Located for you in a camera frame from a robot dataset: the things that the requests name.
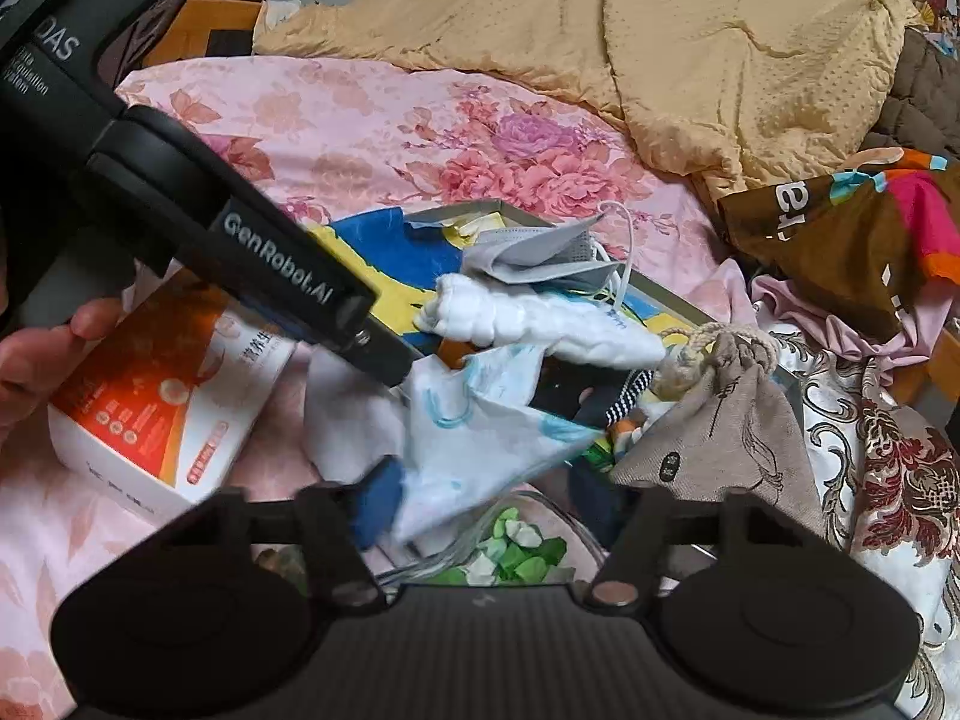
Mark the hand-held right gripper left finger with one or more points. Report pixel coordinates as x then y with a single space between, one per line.
379 502

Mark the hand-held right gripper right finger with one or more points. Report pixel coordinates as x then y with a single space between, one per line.
596 499

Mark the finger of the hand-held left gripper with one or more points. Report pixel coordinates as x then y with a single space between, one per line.
379 360

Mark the orange fabric band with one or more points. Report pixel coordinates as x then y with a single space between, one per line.
452 354

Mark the black sock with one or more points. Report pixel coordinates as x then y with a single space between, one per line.
562 394

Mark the white blue printed cloth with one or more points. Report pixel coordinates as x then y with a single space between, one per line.
480 450

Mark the white fluffy cloth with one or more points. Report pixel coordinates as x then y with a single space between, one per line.
540 322

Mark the grey face mask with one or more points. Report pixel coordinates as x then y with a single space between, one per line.
525 251

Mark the grey cardboard box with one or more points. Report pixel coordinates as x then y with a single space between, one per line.
664 301

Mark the person's left hand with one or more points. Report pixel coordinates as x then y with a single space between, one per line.
37 367

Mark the bag of green white pieces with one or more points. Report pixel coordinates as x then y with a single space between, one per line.
517 547

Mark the pink floral bed sheet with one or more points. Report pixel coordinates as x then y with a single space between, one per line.
337 135

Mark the pale yellow small cloth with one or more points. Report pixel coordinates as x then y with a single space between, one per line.
469 229

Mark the orange and white box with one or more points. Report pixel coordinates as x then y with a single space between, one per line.
150 405

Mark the white pillow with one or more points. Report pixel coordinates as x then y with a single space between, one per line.
279 13

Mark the gold patterned satin quilt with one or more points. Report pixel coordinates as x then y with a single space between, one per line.
900 480

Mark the wooden bed end board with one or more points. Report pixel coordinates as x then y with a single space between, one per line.
919 379

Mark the brown multicoloured cloth bag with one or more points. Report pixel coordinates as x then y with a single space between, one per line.
825 240

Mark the yellow quilt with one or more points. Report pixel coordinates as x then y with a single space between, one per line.
600 37

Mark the brown quilted jacket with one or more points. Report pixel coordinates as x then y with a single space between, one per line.
922 97

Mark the colourful printed cloth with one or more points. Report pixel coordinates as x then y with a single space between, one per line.
945 15

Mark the wooden bed side rail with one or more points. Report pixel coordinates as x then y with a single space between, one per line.
217 19

